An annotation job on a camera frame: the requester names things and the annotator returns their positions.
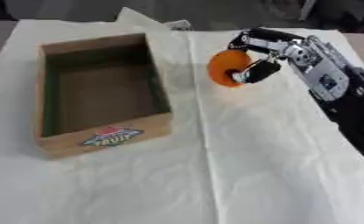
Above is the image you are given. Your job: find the orange toy fruit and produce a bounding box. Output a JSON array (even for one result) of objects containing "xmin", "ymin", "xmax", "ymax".
[{"xmin": 206, "ymin": 48, "xmax": 255, "ymax": 88}]

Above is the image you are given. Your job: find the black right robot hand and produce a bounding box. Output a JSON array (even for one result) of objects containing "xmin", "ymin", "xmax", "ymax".
[{"xmin": 223, "ymin": 27, "xmax": 308, "ymax": 85}]

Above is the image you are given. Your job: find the tan cardboard box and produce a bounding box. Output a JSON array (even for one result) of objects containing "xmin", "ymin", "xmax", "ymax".
[{"xmin": 33, "ymin": 32, "xmax": 173, "ymax": 160}]

